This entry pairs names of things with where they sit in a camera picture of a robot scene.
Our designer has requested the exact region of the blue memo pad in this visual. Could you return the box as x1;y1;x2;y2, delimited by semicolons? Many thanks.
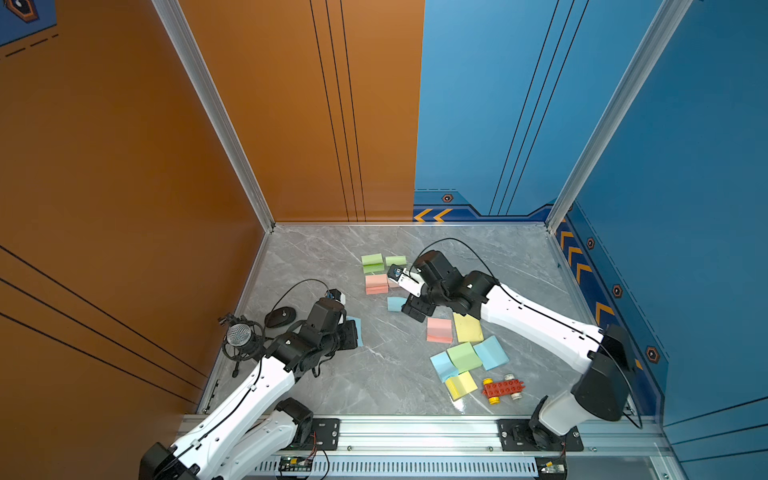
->
430;351;459;383
473;336;509;371
347;317;363;347

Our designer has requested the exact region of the torn blue memo page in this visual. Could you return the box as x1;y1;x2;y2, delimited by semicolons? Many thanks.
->
387;296;407;312

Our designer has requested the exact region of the pink fanned memo pad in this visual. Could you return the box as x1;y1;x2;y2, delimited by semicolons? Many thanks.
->
365;274;389;295

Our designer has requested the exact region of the torn green memo page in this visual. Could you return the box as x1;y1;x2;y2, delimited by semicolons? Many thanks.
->
385;255;408;268

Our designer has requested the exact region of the green memo pad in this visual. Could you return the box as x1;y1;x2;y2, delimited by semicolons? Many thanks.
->
446;342;483;373
361;253;386;275

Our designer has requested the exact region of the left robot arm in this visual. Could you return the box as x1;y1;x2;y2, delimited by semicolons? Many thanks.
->
138;289;359;479

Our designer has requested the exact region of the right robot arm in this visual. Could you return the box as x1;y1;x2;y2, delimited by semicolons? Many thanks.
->
387;250;637;452

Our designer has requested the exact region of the yellow memo pad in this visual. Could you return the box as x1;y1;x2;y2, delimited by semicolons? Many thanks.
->
445;371;478;401
453;313;484;343

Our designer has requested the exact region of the yellow memo pad front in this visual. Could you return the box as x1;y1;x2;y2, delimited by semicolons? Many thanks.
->
445;371;478;401

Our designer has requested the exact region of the black computer mouse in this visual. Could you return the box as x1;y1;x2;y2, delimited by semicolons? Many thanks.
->
264;306;297;329

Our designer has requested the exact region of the black microphone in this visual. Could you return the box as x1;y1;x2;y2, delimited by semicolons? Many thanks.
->
218;313;265;378

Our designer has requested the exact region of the red toy car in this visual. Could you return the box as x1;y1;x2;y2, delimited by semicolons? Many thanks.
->
482;374;525;405

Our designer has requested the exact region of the left circuit board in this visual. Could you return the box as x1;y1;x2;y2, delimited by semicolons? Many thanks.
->
278;456;314;474

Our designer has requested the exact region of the circuit board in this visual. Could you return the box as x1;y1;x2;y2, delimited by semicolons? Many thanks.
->
278;456;314;474
535;457;568;480

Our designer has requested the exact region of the right circuit board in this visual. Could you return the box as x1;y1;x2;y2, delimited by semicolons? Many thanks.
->
535;457;568;480

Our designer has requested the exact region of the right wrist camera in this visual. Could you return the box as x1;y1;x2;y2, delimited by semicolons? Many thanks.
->
387;265;425;296

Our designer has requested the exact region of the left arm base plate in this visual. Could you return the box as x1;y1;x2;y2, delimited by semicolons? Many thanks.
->
287;417;342;451

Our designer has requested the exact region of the aluminium front rail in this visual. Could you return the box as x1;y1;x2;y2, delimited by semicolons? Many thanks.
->
158;413;685;480

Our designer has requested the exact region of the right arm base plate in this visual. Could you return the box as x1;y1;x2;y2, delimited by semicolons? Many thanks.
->
496;418;584;454

